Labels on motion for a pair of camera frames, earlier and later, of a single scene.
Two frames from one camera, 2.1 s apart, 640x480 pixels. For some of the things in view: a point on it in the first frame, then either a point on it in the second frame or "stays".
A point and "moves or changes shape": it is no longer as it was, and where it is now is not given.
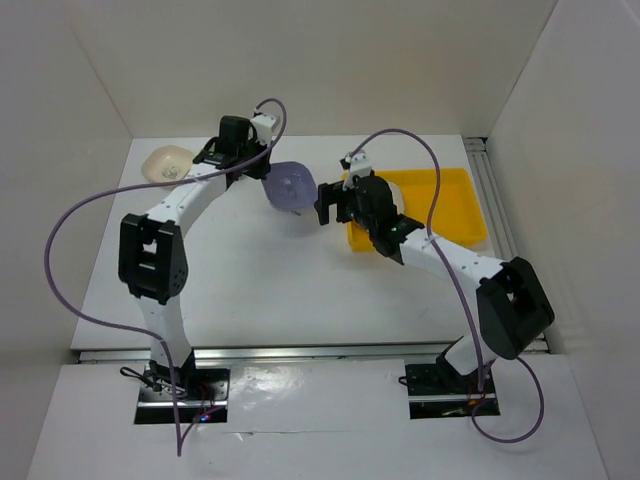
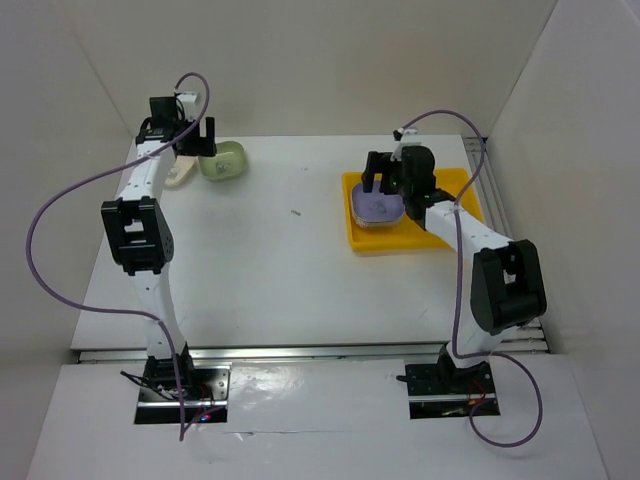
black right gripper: x=333 y=193 → x=377 y=162
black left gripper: x=259 y=173 → x=203 y=145
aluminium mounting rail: x=319 y=354 stays
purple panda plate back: x=291 y=186 moves or changes shape
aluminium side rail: x=499 y=234 stays
